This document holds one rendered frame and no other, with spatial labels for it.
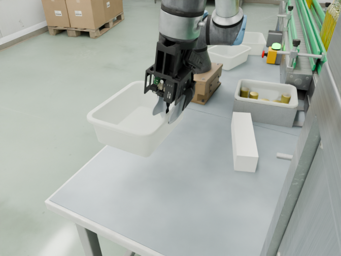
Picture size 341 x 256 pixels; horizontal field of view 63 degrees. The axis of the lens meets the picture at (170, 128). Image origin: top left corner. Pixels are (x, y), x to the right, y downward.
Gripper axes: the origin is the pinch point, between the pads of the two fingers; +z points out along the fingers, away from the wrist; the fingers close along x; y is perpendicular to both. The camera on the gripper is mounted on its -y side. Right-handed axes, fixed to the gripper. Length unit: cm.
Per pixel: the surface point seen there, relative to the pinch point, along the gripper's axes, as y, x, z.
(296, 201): 22.8, 25.8, -13.1
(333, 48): 21.1, 21.8, -30.4
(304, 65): -75, 28, 7
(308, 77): -65, 31, 8
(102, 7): -322, -255, 103
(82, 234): 14.8, -16.2, 43.1
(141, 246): 18.6, 5.1, 23.6
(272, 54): -103, 13, 17
